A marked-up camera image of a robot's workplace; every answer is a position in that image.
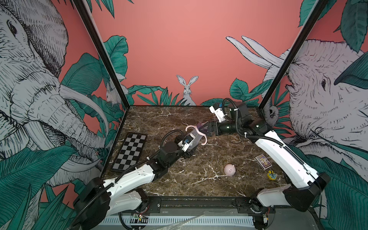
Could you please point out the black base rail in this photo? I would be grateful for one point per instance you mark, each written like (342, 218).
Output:
(244, 205)

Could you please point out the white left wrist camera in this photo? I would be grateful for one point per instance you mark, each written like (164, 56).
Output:
(186, 143)

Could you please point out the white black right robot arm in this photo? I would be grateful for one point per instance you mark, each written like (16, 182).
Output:
(306, 184)

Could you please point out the clear plastic baby bottle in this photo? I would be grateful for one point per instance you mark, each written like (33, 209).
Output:
(198, 136)

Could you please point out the black enclosure frame post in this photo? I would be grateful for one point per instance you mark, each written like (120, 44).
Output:
(312, 18)
(86, 16)

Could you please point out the black enclosure frame post left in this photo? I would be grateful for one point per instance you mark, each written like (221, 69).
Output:
(86, 16)

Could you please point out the pink bottle cap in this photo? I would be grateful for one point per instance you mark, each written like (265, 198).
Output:
(230, 169)

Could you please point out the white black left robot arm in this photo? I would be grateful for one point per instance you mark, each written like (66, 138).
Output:
(102, 198)

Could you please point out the small yellow toy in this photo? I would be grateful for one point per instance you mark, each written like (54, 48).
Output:
(272, 175)

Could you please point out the playing card box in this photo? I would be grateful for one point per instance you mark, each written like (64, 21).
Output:
(263, 162)

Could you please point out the black enclosure frame post right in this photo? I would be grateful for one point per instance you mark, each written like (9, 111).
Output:
(312, 18)

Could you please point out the black white checkerboard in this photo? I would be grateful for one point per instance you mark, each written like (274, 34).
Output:
(130, 152)

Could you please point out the purple bottle collar with straw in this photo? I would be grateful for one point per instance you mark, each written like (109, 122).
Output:
(202, 127)

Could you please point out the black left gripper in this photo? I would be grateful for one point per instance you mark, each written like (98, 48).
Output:
(188, 155)

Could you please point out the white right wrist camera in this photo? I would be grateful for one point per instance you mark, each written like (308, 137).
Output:
(218, 112)

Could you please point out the white ribbed cable duct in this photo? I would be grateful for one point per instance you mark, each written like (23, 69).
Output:
(238, 221)

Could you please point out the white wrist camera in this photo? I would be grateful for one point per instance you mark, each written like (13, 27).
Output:
(186, 143)
(218, 112)

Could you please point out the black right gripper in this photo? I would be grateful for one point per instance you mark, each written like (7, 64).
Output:
(210, 127)

